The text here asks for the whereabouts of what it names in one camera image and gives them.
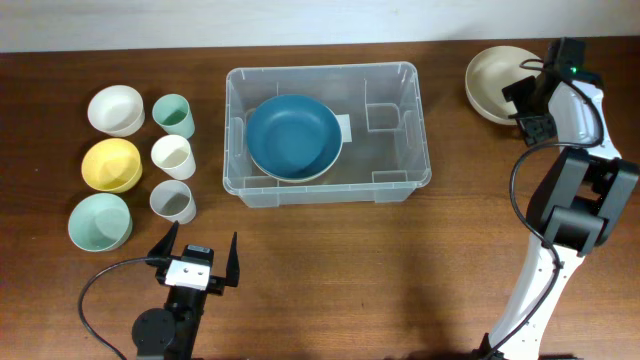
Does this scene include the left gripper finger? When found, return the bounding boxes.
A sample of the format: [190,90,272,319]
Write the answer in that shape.
[225,233,240,287]
[146,221,180,266]

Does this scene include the beige bowl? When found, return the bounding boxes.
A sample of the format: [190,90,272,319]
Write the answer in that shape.
[465,46,539,126]

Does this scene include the dark blue bowl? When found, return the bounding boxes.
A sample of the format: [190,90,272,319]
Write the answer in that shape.
[246,94,343,153]

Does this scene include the cream bowl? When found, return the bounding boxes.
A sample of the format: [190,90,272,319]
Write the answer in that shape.
[250,145,343,183]

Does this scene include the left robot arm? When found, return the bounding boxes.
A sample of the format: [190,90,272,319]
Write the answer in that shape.
[132,222,240,359]

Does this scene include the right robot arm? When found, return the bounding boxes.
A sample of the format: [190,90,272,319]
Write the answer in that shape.
[473,38,639,359]

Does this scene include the clear plastic storage container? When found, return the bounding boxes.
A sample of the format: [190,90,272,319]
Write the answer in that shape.
[222,62,432,208]

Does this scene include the white label in container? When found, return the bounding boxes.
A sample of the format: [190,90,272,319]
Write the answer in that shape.
[336,114,352,143]

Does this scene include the grey cup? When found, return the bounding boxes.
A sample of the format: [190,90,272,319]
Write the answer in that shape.
[149,180,197,224]

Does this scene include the mint green small bowl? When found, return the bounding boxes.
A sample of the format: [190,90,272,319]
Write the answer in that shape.
[68,193,133,252]

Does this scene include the cream white cup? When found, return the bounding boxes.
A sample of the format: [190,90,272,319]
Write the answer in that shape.
[151,135,196,180]

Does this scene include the yellow small bowl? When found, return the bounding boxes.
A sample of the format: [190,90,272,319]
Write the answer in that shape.
[81,138,143,193]

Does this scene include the mint green cup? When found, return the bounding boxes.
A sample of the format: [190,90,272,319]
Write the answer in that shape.
[152,94,195,139]

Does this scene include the white small bowl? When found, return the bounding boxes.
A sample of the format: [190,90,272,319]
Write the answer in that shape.
[87,85,145,137]

